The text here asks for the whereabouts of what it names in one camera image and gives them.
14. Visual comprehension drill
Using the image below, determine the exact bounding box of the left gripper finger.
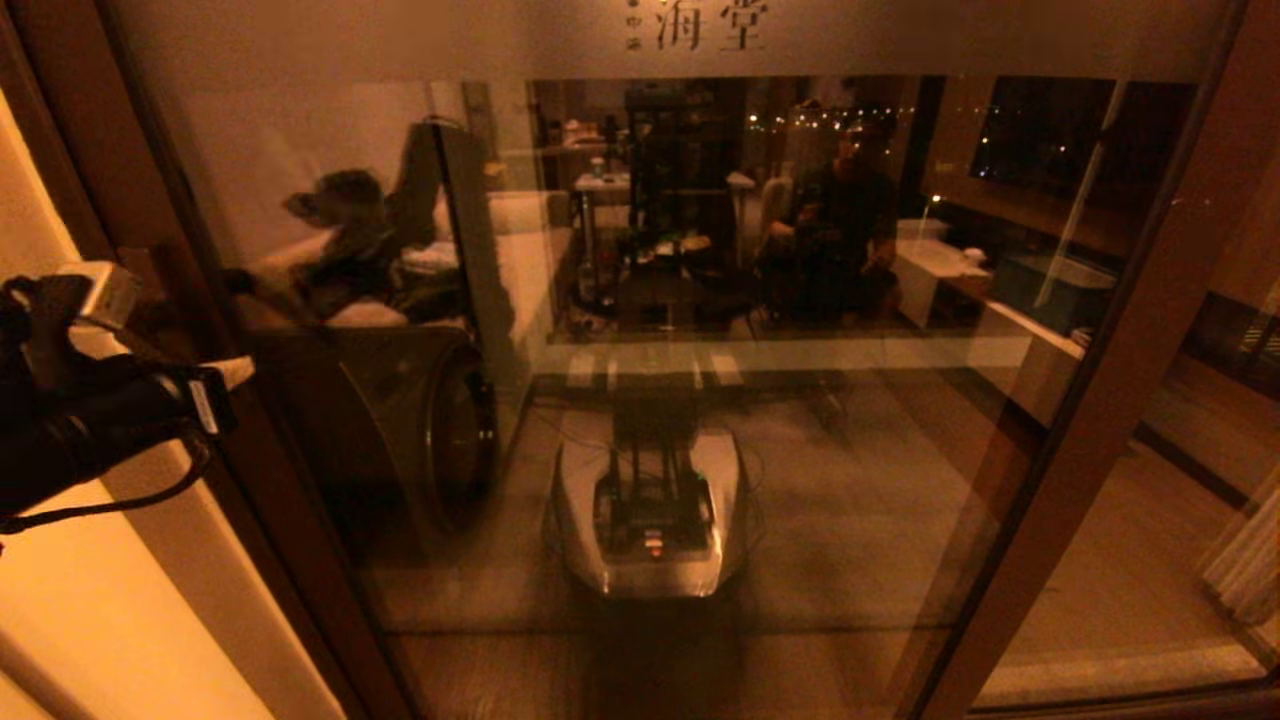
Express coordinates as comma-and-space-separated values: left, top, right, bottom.
203, 356, 257, 392

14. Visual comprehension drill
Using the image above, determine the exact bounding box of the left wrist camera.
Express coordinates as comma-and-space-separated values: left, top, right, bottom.
22, 261, 144, 389

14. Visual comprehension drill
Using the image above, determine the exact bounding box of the fixed glass door panel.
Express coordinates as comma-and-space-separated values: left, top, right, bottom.
965, 150, 1280, 713

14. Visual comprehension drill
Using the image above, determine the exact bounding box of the brown framed glass sliding door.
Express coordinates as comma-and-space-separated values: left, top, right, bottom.
0, 0, 1280, 720

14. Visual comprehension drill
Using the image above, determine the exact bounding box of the black cable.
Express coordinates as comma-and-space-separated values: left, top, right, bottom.
0, 432, 214, 534

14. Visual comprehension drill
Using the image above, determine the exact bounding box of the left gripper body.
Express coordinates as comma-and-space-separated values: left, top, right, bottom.
96, 362, 239, 471

